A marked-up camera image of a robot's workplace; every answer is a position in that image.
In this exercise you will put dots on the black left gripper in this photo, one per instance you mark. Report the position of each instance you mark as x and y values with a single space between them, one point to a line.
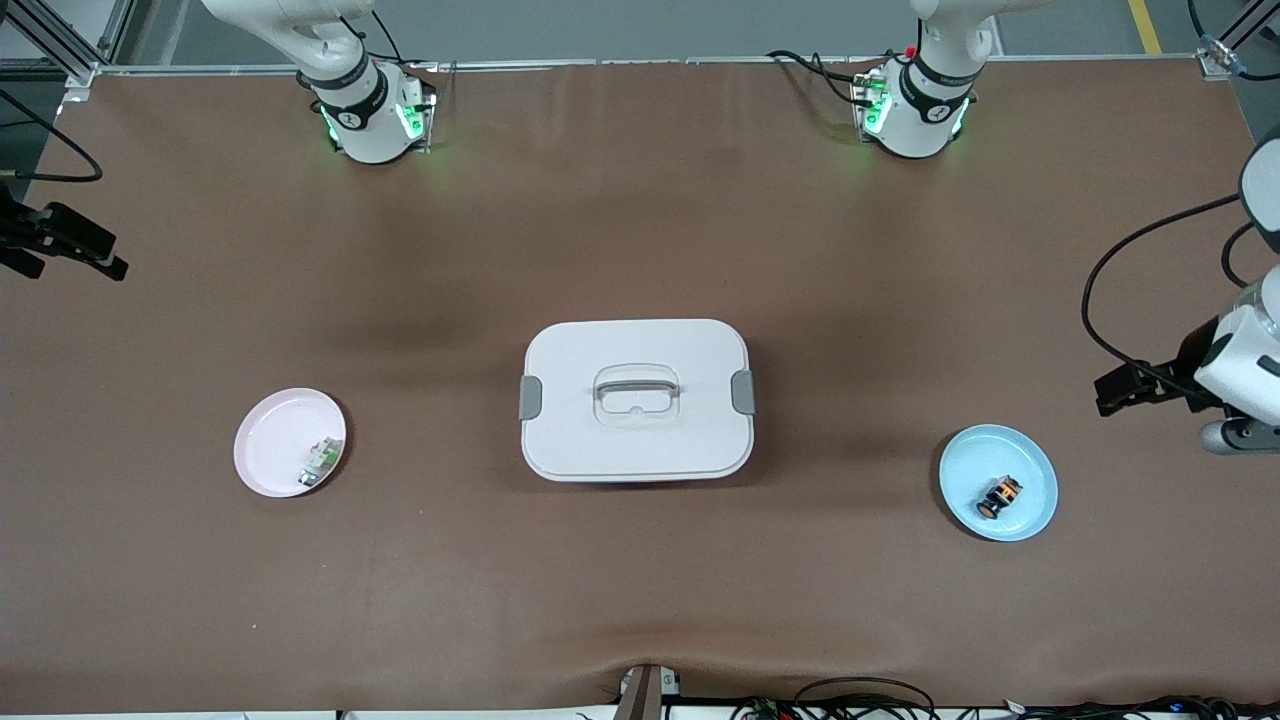
1186 366

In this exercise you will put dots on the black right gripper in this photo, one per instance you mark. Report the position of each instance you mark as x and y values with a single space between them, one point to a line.
22 231

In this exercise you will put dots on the orange push button switch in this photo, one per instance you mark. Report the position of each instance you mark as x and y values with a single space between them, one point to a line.
1000 497

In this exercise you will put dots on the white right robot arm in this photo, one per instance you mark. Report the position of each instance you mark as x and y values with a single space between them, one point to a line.
365 120

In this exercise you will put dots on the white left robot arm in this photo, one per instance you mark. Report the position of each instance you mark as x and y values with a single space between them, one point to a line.
915 110

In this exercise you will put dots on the white lidded storage box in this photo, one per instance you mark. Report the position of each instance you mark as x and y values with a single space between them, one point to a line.
640 450

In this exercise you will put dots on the light blue round plate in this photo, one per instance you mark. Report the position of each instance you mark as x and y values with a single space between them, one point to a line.
1030 460

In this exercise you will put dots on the pale pink round plate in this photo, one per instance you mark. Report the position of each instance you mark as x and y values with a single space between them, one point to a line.
275 440

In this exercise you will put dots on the brown table mat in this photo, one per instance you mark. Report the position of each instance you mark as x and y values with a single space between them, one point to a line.
640 600

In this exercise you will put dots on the aluminium frame post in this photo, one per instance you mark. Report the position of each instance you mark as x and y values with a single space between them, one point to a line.
1225 50
70 50

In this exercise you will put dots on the green push button switch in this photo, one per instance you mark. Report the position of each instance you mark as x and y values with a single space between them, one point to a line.
320 462

